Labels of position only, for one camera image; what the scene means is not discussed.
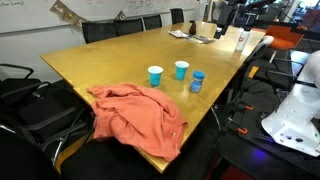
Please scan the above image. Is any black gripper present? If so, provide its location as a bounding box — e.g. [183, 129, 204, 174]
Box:
[213, 14, 234, 40]

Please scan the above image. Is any blue plastic cup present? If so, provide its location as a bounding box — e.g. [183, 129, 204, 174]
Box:
[174, 60, 190, 81]
[147, 65, 164, 88]

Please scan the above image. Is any dark printed magazine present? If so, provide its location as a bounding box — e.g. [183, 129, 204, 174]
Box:
[191, 34, 216, 45]

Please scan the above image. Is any white bottle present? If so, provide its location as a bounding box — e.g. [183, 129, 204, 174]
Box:
[235, 27, 251, 52]

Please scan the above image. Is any dark spray bottle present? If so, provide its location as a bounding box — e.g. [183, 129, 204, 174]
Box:
[188, 19, 198, 36]

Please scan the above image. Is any printed paper leaflet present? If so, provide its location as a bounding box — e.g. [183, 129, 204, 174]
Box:
[168, 29, 191, 39]

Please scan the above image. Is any white chair backrest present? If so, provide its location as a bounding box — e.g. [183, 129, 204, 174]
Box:
[246, 34, 275, 64]

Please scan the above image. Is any jar with blue lid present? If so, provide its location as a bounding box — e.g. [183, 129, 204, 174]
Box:
[189, 70, 206, 94]

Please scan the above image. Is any orange cloth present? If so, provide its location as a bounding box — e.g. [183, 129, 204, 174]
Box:
[87, 82, 189, 163]

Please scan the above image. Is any paper pennant banner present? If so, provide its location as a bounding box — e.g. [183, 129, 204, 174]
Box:
[49, 0, 128, 28]

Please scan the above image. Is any large written whiteboard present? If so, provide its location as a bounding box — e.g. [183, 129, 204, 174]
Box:
[0, 0, 201, 34]

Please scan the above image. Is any black armrest office chair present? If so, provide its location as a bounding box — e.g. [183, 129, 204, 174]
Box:
[0, 87, 95, 168]
[0, 63, 51, 101]
[0, 131, 61, 180]

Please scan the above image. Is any orange chair with black frame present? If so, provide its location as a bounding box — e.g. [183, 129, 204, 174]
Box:
[253, 24, 306, 52]

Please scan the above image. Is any orange handled clamp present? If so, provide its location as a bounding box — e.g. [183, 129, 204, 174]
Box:
[239, 103, 255, 113]
[236, 126, 250, 136]

